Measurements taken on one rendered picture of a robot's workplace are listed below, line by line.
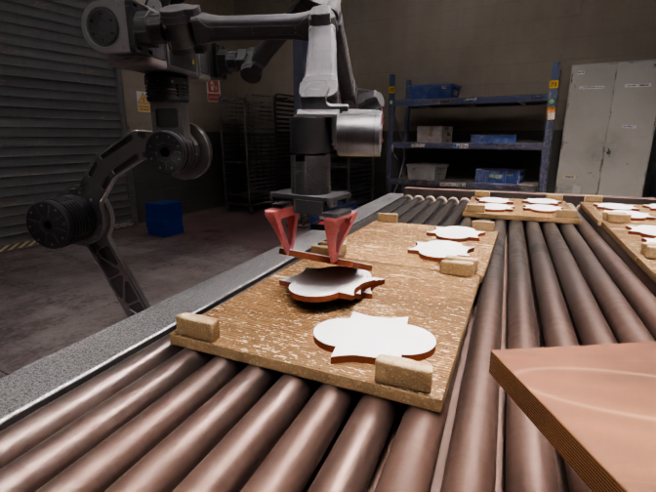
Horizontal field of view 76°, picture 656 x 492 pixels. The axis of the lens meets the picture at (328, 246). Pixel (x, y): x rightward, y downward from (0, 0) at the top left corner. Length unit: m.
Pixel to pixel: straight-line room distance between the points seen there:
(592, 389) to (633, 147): 5.08
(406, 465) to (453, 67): 5.85
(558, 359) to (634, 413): 0.06
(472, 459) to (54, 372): 0.47
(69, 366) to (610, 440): 0.55
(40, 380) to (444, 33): 5.96
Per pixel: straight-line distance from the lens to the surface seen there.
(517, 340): 0.64
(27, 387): 0.60
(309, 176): 0.58
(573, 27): 5.98
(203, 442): 0.45
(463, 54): 6.10
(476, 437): 0.44
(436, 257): 0.89
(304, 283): 0.65
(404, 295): 0.70
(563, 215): 1.51
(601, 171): 5.34
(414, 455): 0.41
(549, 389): 0.29
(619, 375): 0.33
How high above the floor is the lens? 1.19
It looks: 15 degrees down
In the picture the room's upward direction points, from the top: straight up
